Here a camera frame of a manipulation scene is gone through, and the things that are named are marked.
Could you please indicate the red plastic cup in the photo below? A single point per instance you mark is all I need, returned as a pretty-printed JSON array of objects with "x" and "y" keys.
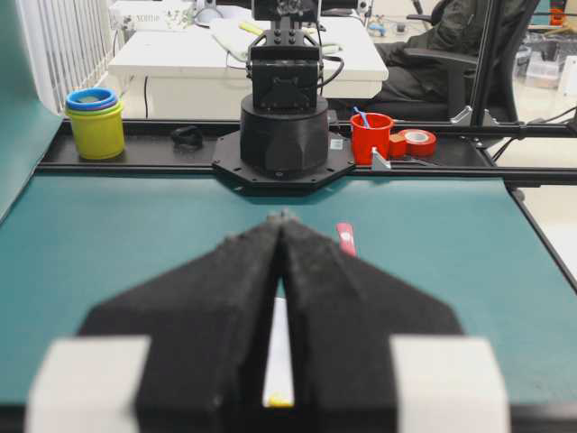
[{"x": 363, "y": 139}]

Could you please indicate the red plastic spoon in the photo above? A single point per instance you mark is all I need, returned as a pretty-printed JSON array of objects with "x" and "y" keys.
[{"x": 346, "y": 237}]

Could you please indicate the yellow hexagonal prism block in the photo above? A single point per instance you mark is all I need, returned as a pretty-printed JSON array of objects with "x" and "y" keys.
[{"x": 279, "y": 401}]

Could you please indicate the stacked colourful plastic cups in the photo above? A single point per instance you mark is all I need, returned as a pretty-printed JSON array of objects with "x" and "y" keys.
[{"x": 96, "y": 120}]

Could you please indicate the black clip on rail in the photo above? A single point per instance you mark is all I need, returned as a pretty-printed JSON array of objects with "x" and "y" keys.
[{"x": 189, "y": 137}]

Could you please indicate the red tape roll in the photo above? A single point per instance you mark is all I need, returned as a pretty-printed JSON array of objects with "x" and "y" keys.
[{"x": 419, "y": 142}]

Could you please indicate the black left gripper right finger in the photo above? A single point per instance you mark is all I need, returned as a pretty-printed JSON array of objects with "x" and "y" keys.
[{"x": 342, "y": 312}]

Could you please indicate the black office chair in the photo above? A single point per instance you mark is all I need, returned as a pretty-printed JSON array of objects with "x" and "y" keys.
[{"x": 432, "y": 75}]

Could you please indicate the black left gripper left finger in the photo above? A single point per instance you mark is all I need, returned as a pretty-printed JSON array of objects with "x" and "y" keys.
[{"x": 209, "y": 324}]

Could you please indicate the black aluminium frame rail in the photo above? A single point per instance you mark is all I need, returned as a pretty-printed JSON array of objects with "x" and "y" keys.
[{"x": 461, "y": 152}]

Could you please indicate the white bowl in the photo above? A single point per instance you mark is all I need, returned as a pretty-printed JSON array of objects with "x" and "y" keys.
[{"x": 278, "y": 372}]

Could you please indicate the blue toothbrush in cup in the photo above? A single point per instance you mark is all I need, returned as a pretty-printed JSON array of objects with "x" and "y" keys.
[{"x": 363, "y": 117}]

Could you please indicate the white tissue box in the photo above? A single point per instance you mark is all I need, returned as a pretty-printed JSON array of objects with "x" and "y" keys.
[{"x": 158, "y": 16}]

